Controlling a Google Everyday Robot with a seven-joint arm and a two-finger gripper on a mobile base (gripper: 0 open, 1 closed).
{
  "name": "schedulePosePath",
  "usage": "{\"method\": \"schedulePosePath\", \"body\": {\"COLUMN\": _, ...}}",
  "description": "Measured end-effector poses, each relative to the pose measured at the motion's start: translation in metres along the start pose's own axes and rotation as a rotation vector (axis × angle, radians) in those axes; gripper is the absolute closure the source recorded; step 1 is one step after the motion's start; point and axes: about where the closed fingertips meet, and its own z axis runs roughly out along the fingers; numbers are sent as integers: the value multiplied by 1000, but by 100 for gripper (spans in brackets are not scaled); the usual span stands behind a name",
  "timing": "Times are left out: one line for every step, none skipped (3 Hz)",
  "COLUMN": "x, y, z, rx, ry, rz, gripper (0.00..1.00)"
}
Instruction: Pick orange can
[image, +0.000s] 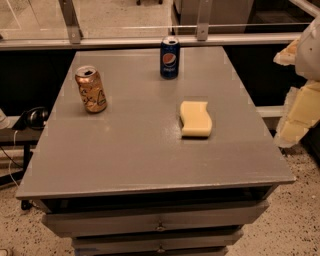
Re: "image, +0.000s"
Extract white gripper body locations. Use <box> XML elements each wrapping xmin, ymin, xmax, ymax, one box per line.
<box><xmin>295</xmin><ymin>16</ymin><xmax>320</xmax><ymax>81</ymax></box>

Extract grey drawer cabinet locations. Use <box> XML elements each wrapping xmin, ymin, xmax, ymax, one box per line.
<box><xmin>15</xmin><ymin>45</ymin><xmax>297</xmax><ymax>256</ymax></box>

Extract upper grey drawer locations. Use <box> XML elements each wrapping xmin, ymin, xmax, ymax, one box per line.
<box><xmin>42</xmin><ymin>200</ymin><xmax>269</xmax><ymax>237</ymax></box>

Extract lower grey drawer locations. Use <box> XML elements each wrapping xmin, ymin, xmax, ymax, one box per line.
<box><xmin>73</xmin><ymin>229</ymin><xmax>243</xmax><ymax>256</ymax></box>

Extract metal drawer knob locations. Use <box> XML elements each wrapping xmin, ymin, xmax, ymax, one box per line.
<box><xmin>157</xmin><ymin>246</ymin><xmax>166</xmax><ymax>254</ymax></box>
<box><xmin>155</xmin><ymin>222</ymin><xmax>166</xmax><ymax>232</ymax></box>

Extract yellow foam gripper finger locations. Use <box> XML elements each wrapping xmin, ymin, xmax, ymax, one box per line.
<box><xmin>273</xmin><ymin>39</ymin><xmax>299</xmax><ymax>66</ymax></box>
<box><xmin>274</xmin><ymin>81</ymin><xmax>320</xmax><ymax>148</ymax></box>

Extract yellow sponge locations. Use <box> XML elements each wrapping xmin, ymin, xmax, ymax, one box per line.
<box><xmin>180</xmin><ymin>101</ymin><xmax>212</xmax><ymax>137</ymax></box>

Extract upper metal drawer knob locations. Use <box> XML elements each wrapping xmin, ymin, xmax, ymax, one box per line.
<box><xmin>155</xmin><ymin>222</ymin><xmax>166</xmax><ymax>232</ymax></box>

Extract blue Pepsi can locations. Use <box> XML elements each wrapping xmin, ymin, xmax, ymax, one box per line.
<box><xmin>160</xmin><ymin>36</ymin><xmax>180</xmax><ymax>79</ymax></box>

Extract lower metal drawer knob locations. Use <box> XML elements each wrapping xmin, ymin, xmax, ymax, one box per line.
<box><xmin>157</xmin><ymin>246</ymin><xmax>166</xmax><ymax>254</ymax></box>

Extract black headphones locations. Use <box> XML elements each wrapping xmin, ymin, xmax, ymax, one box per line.
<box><xmin>12</xmin><ymin>107</ymin><xmax>49</xmax><ymax>130</ymax></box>

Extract white cable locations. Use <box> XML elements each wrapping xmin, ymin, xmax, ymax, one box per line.
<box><xmin>7</xmin><ymin>129</ymin><xmax>21</xmax><ymax>189</ymax></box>

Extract grey drawer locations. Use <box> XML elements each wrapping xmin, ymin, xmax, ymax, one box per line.
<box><xmin>42</xmin><ymin>200</ymin><xmax>269</xmax><ymax>237</ymax></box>
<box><xmin>73</xmin><ymin>229</ymin><xmax>243</xmax><ymax>256</ymax></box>

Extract metal railing frame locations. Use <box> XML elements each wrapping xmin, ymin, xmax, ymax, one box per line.
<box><xmin>0</xmin><ymin>0</ymin><xmax>319</xmax><ymax>50</ymax></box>

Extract orange soda can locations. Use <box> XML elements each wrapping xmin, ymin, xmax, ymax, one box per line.
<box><xmin>75</xmin><ymin>65</ymin><xmax>107</xmax><ymax>113</ymax></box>

